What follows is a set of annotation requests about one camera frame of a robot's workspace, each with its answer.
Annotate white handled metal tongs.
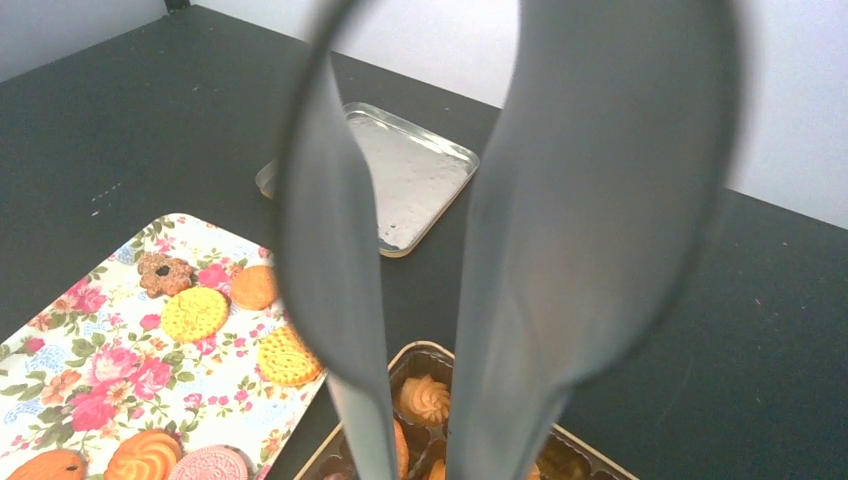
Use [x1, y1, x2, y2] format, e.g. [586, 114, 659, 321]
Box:
[271, 1, 743, 479]

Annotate silver tin lid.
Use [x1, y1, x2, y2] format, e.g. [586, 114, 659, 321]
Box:
[256, 91, 480, 270]

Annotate gold cookie tin box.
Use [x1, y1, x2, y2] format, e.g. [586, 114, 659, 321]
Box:
[296, 341, 635, 479]

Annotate orange plain round cookie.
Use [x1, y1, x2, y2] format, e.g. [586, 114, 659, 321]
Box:
[230, 265, 278, 311]

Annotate yellow dotted round biscuit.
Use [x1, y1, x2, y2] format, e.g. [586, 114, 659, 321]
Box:
[258, 325, 323, 387]

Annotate brown flower cookie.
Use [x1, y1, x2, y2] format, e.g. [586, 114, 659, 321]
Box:
[137, 253, 194, 298]

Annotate floral cookie tray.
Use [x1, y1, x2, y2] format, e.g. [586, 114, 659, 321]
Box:
[1, 213, 323, 479]

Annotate pink sandwich cookie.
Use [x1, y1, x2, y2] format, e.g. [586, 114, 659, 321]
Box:
[168, 445, 249, 480]

